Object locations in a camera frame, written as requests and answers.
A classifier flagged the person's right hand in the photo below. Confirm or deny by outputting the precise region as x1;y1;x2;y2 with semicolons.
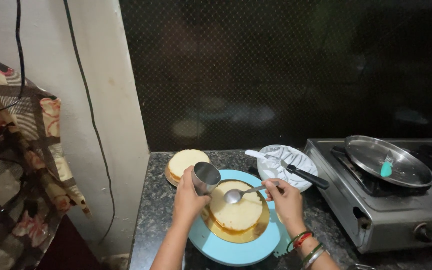
262;178;304;230

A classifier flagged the person's left hand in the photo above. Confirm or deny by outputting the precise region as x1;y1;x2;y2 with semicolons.
172;166;212;226

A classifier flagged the small steel cup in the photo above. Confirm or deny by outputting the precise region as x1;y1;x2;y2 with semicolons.
191;161;221;196

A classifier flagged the steel spoon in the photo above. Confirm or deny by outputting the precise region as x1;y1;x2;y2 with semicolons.
223;181;280;204

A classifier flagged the gold round cake board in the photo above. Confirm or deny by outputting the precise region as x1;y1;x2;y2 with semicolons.
201;179;270;244
164;163;180;187

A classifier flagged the green bangle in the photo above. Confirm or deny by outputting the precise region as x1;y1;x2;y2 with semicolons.
300;243;323;265
286;230;312;253

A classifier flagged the teal toothed cake scraper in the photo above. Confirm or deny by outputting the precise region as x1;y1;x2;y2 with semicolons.
274;210;293;259

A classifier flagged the round sponge cake layer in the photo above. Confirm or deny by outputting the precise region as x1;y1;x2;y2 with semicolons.
209;181;263;232
167;149;210;183

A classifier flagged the white bowl with cream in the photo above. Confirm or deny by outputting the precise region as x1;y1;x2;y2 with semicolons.
257;145;319;193

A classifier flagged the silver bangle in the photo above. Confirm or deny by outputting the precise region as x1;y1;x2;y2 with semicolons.
303;247;328;270

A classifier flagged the light blue cake turntable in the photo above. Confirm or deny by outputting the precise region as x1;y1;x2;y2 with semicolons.
188;169;282;267

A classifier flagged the steel gas stove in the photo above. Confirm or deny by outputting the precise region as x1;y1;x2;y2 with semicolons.
303;138;432;254

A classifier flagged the round steel plate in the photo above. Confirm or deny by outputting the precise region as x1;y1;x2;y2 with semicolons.
344;135;432;188

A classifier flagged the window mesh screen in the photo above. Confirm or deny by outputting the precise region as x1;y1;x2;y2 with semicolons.
118;0;432;152

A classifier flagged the black stove knob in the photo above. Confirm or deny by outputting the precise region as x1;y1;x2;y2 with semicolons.
415;223;432;243

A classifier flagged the floral checked cloth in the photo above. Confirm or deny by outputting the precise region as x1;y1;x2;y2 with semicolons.
0;50;91;270

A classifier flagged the black-handled palette knife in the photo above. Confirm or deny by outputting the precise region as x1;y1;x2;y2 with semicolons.
244;149;330;190

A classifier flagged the dark green cable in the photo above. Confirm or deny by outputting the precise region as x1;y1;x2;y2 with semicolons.
63;0;116;244

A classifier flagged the thin black cable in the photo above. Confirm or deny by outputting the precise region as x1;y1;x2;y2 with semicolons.
0;0;26;121

